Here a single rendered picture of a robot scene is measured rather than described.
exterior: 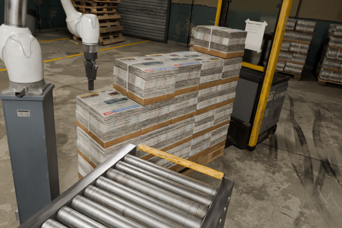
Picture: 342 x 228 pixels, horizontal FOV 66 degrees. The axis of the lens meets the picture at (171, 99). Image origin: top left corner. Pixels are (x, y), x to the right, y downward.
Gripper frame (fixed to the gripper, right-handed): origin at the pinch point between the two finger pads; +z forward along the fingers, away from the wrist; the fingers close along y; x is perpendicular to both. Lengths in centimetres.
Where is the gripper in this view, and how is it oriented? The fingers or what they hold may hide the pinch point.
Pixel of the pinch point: (90, 84)
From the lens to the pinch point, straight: 168.3
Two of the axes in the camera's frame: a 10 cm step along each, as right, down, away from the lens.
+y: -6.9, -3.3, 6.4
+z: -1.0, 9.2, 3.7
